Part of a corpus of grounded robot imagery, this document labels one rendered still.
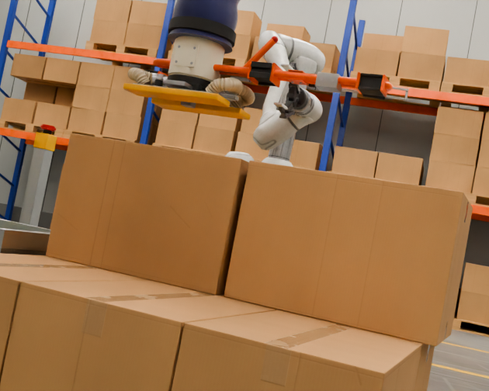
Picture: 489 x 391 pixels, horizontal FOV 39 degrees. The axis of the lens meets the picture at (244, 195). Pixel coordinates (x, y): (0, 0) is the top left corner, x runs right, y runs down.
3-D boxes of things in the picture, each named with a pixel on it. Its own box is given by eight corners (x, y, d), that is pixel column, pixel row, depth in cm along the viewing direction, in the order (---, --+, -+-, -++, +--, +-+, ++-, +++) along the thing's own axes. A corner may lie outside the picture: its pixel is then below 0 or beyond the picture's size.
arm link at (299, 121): (321, 105, 254) (293, 127, 257) (331, 115, 269) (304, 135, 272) (306, 84, 258) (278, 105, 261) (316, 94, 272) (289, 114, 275)
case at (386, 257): (223, 296, 196) (248, 160, 198) (269, 294, 233) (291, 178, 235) (436, 347, 173) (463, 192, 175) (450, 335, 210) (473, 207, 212)
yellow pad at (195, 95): (122, 88, 221) (125, 73, 222) (137, 95, 231) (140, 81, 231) (216, 99, 209) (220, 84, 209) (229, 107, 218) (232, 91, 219)
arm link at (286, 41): (271, 36, 294) (297, 46, 300) (261, 19, 308) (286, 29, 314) (258, 63, 301) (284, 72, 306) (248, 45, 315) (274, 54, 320)
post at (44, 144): (-10, 353, 303) (36, 131, 307) (0, 351, 309) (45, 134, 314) (2, 357, 300) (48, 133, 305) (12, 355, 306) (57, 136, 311)
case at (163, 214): (44, 255, 218) (70, 133, 220) (111, 259, 255) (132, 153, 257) (215, 295, 196) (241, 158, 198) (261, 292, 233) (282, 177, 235)
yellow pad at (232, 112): (150, 102, 239) (153, 88, 239) (163, 108, 248) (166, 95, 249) (239, 113, 227) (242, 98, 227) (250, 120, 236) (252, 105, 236)
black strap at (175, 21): (155, 25, 223) (157, 13, 224) (186, 47, 245) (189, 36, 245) (218, 30, 215) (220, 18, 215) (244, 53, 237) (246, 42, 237)
